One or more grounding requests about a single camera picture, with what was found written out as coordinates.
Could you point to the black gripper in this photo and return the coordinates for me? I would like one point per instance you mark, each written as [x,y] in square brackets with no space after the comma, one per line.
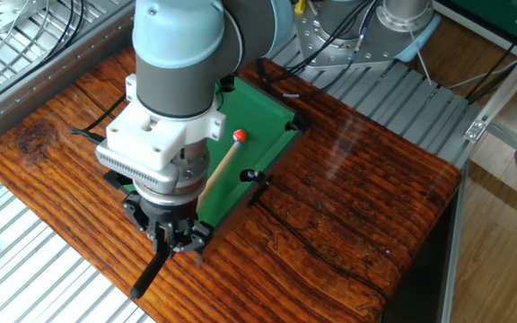
[166,215]

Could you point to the aluminium frame beam with bracket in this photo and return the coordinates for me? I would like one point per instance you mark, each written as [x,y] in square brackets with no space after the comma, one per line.
[510,89]

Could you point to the orange and white pool ball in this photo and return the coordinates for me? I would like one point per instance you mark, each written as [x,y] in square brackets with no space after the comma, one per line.
[239,135]

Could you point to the yellow plastic clip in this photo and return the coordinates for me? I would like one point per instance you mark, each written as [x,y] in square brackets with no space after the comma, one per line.
[300,5]

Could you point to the grey metal rail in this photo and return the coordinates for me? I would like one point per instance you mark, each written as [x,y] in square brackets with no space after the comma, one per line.
[38,94]

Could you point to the white wrist housing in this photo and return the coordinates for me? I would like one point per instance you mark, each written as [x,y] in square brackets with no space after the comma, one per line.
[151,139]

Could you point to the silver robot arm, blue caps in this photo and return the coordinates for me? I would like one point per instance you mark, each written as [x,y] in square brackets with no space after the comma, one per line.
[173,85]

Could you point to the green panel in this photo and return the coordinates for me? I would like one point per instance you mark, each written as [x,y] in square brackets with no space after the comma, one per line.
[501,13]

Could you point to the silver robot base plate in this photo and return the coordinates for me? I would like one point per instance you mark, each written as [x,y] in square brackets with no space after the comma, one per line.
[317,27]

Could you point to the dark striped pool ball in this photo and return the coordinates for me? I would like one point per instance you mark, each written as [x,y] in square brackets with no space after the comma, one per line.
[248,175]

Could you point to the mini pool table, green felt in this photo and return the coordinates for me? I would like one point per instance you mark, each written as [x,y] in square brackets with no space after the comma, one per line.
[258,116]

